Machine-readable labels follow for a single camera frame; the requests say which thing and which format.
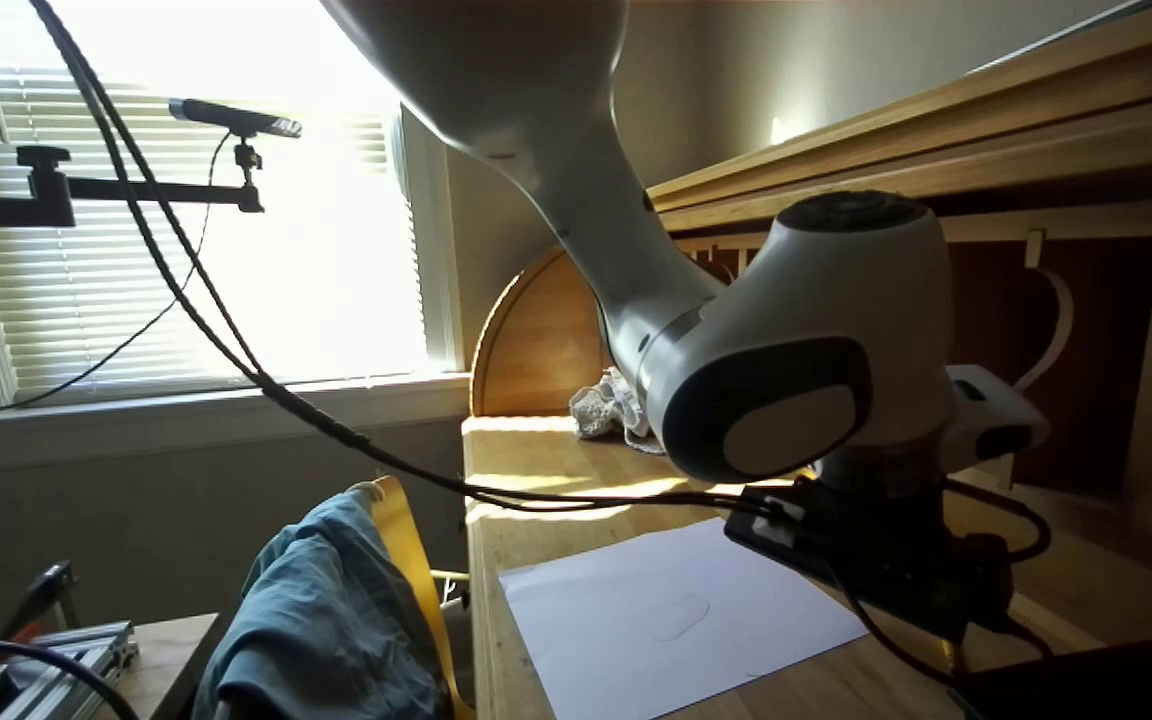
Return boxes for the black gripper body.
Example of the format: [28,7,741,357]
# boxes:
[723,457,1011,639]

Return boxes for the round wooden board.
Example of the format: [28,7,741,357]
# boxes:
[467,253,609,414]

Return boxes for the aluminium extrusion frame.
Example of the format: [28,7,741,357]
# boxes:
[0,621,141,720]

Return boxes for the window blinds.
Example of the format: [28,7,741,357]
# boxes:
[0,0,428,405]

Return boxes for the wooden hutch shelf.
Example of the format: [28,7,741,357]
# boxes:
[650,2,1152,546]

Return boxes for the black device corner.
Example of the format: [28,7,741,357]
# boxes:
[951,639,1152,720]

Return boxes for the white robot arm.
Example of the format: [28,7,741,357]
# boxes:
[320,0,1034,639]

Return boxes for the grey-blue jacket on chair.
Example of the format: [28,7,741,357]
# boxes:
[189,488,453,720]

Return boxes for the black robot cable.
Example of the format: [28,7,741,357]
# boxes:
[24,0,1059,682]

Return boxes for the white paper sheet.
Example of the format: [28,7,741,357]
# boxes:
[501,521,863,720]

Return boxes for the yellow wooden chair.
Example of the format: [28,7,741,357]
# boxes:
[361,474,476,720]

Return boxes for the crumpled clear plastic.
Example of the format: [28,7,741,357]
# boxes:
[569,366,658,457]

